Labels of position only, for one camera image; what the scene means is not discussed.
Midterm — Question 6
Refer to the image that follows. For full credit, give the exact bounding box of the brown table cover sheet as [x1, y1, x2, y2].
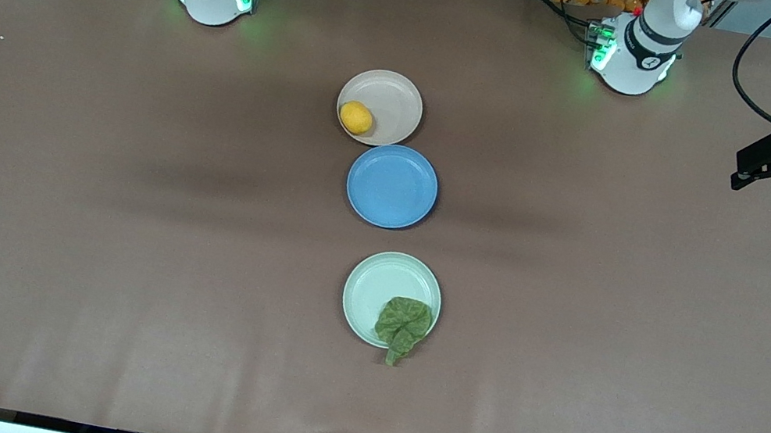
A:
[0, 0, 771, 433]

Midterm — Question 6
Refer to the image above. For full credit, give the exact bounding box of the yellow lemon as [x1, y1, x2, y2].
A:
[336, 98, 377, 138]

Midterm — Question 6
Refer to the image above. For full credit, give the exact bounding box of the green lettuce leaf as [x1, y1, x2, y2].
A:
[369, 293, 437, 373]

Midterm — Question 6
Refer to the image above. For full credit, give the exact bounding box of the blue plate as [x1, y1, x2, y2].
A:
[340, 137, 446, 237]

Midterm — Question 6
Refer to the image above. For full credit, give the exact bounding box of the beige plate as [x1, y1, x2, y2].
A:
[331, 62, 430, 154]

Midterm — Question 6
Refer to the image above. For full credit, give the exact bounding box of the pale green plate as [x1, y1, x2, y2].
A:
[334, 244, 450, 358]

